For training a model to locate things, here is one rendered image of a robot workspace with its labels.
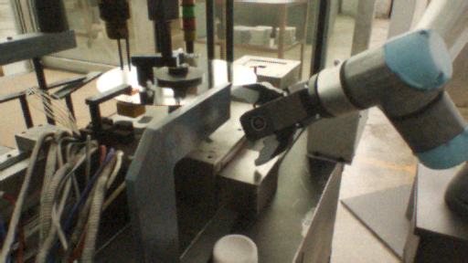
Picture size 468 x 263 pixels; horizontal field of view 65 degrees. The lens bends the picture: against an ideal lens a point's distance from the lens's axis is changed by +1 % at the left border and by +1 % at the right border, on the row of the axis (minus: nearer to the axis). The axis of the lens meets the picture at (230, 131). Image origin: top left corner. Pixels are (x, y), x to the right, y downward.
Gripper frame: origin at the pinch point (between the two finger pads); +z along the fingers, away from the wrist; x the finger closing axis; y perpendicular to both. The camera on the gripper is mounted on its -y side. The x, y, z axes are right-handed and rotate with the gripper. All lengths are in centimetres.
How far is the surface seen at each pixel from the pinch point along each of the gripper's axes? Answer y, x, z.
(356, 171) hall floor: 147, -52, 78
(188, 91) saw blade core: -4.1, 10.1, 4.3
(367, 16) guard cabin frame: 52, 15, -6
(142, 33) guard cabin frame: 28, 45, 60
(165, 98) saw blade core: -9.3, 10.1, 4.5
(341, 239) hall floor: 86, -66, 58
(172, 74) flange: -1.8, 15.5, 10.5
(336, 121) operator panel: 24.4, -6.6, -4.3
